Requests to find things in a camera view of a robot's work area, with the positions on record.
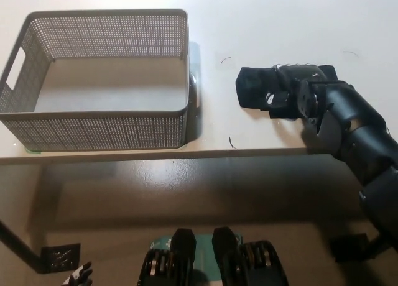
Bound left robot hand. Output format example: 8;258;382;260
61;261;95;286

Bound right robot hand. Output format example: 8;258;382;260
264;63;328;109

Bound black table foot plate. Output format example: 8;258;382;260
40;242;81;274
328;233;370;263

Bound black ribbed robot body block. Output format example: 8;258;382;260
212;226;287;286
137;228;198;286

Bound black robot feet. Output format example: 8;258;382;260
151;233;244;286

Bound grey perforated plastic basket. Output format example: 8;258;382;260
0;8;191;152

